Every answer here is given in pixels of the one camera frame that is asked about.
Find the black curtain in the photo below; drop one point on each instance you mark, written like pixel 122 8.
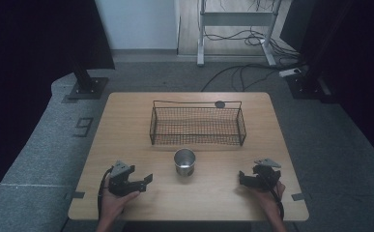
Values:
pixel 30 64
pixel 361 64

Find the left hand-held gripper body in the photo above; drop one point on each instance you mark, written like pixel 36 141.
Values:
pixel 120 180

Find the metal cup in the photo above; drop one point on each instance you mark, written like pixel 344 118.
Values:
pixel 185 162

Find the person's left hand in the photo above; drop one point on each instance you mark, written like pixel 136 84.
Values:
pixel 113 203

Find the white power strip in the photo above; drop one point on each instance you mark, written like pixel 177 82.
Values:
pixel 290 72

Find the dark tape number mark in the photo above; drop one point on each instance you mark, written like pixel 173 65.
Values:
pixel 84 127

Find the person's right hand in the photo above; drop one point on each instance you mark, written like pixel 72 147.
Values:
pixel 268 199

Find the black stand with base plate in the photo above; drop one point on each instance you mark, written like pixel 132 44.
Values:
pixel 307 85
pixel 88 85

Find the grey tape piece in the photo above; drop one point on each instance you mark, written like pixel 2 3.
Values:
pixel 298 196
pixel 78 195

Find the white metal desk frame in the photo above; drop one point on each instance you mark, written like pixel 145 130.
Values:
pixel 236 19

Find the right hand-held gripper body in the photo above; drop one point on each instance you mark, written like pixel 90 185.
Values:
pixel 266 177

